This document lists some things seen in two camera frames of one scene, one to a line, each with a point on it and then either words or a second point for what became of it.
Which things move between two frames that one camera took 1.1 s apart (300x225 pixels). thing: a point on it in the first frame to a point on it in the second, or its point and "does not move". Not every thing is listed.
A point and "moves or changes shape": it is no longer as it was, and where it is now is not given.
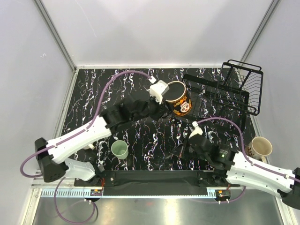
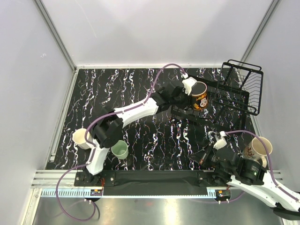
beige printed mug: [259, 148] does not move
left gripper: [161, 110] to [186, 101]
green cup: [120, 149] does not move
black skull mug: [176, 94] moves or changes shape
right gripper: [177, 150] to [198, 156]
